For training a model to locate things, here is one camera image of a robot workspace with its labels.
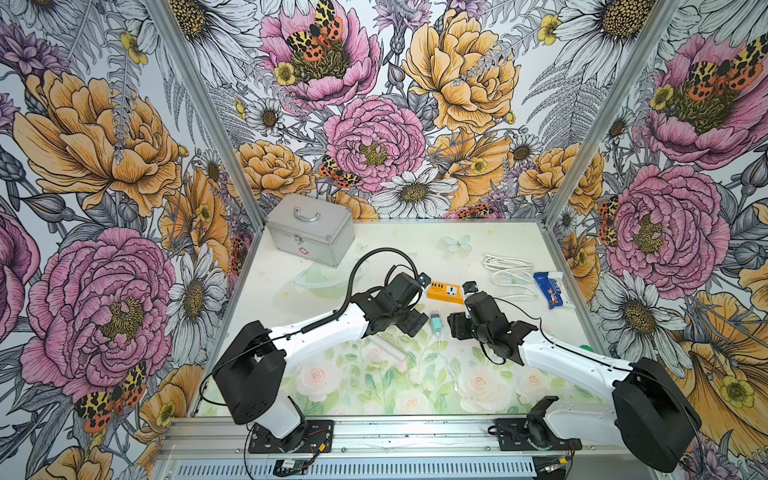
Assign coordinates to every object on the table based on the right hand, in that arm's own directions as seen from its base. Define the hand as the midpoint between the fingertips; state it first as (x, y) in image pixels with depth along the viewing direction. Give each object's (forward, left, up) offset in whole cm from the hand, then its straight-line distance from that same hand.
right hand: (458, 325), depth 88 cm
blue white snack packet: (+13, -33, -3) cm, 36 cm away
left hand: (+1, +15, +5) cm, 16 cm away
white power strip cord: (+20, -23, -6) cm, 31 cm away
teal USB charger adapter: (+2, +6, -3) cm, 7 cm away
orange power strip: (+13, +2, -3) cm, 14 cm away
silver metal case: (+31, +44, +10) cm, 55 cm away
